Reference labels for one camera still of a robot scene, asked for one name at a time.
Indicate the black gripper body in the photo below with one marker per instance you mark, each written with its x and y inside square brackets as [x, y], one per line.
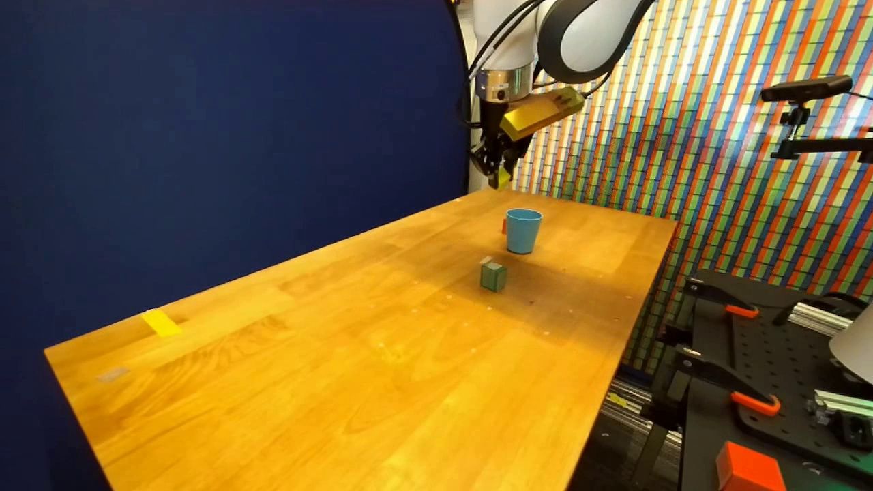
[498, 123]

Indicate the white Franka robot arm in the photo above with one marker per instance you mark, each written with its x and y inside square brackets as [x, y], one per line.
[583, 30]

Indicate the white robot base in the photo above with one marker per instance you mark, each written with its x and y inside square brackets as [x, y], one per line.
[857, 345]

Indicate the blue cup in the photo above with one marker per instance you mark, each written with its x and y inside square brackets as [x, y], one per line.
[523, 229]

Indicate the green block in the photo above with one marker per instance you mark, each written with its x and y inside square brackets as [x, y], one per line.
[493, 276]

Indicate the white vertical pole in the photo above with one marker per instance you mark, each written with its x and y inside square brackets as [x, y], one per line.
[475, 178]

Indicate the colourful patterned backdrop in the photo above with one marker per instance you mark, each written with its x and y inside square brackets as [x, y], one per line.
[726, 182]

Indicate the dark blue backdrop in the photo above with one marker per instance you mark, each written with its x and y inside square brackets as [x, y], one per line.
[227, 153]

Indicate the aluminium extrusion bar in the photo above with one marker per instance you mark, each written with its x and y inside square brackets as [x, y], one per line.
[820, 317]

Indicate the yellow tape strip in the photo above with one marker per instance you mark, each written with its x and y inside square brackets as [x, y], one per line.
[161, 322]

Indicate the red box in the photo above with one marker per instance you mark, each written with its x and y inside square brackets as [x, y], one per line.
[749, 468]

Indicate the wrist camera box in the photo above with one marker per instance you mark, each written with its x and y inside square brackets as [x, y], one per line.
[541, 109]

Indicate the black camera on stand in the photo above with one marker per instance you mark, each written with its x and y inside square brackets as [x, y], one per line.
[805, 89]

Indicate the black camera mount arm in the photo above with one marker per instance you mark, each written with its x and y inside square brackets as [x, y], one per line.
[823, 143]

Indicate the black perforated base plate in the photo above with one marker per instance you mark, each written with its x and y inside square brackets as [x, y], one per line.
[774, 364]

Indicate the green metal rail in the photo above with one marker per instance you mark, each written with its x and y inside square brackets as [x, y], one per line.
[842, 404]

